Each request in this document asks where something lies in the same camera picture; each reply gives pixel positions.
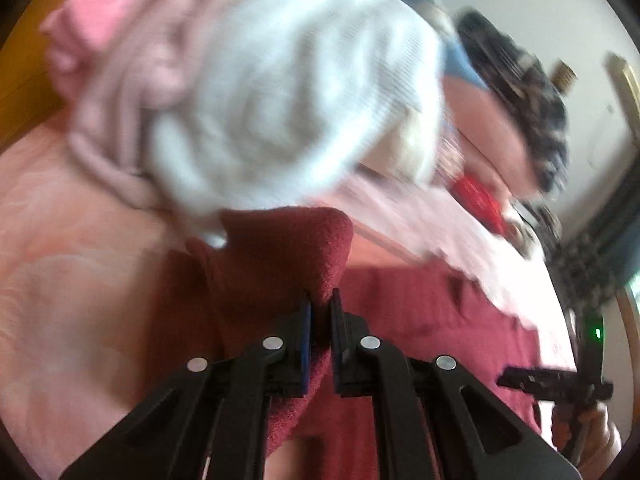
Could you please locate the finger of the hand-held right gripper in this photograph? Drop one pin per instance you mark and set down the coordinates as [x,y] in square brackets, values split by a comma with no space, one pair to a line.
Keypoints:
[537,382]

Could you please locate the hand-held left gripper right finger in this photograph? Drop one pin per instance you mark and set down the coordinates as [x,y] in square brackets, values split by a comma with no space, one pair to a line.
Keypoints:
[338,345]

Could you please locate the dark patterned cloth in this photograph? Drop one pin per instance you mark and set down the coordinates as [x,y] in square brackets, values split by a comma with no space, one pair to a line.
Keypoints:
[525,100]

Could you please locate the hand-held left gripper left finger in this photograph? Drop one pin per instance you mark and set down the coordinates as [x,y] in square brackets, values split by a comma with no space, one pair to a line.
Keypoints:
[304,345]

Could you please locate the pale wooden frame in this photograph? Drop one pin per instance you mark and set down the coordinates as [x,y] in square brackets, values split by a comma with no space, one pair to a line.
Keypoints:
[625,90]

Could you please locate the pink printed blanket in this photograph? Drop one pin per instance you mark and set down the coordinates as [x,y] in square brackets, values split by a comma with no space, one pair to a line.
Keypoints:
[75,260]

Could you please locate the brass knob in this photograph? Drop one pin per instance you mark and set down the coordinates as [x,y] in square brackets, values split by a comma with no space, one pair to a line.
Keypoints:
[565,76]

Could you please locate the person's right hand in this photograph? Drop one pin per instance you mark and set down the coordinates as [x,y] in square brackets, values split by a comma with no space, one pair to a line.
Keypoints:
[602,432]

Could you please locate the white knit cloth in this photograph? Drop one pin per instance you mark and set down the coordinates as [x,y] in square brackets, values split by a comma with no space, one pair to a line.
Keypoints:
[280,85]

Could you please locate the red object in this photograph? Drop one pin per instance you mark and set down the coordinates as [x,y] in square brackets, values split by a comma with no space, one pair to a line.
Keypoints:
[477,201]

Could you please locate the pale pink cloth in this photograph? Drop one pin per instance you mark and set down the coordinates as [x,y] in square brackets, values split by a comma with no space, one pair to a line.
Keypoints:
[115,65]

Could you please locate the dark red knit garment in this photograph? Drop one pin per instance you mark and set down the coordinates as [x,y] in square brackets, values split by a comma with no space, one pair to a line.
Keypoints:
[430,310]

